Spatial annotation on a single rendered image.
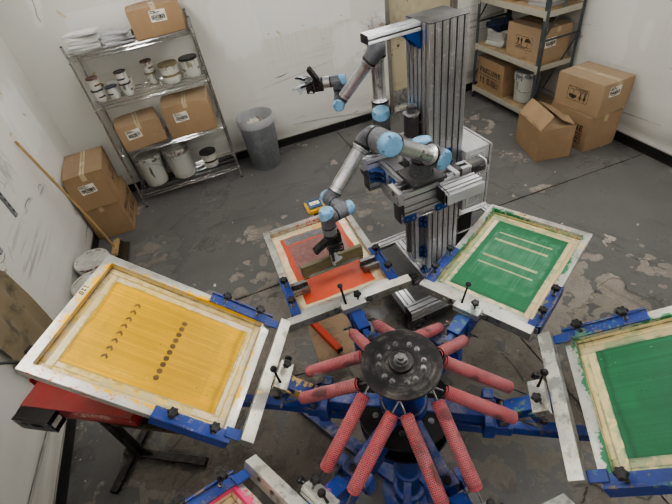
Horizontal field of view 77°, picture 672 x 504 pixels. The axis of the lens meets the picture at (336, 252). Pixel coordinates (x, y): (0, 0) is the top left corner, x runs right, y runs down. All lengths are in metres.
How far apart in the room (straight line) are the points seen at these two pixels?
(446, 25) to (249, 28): 3.32
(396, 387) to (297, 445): 1.51
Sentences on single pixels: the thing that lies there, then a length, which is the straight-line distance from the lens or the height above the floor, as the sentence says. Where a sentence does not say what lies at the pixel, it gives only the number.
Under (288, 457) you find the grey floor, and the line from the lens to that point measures 2.96.
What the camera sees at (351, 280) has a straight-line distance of 2.38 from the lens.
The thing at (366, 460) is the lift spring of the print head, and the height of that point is 1.17.
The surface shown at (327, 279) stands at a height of 0.96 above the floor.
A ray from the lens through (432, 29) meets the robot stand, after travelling 2.50.
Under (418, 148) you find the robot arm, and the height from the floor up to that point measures 1.56.
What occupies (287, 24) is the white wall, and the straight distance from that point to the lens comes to 5.58.
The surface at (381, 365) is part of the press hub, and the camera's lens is 1.61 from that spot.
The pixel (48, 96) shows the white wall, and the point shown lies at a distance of 5.71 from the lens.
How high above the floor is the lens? 2.66
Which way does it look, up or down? 42 degrees down
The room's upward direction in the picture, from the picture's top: 11 degrees counter-clockwise
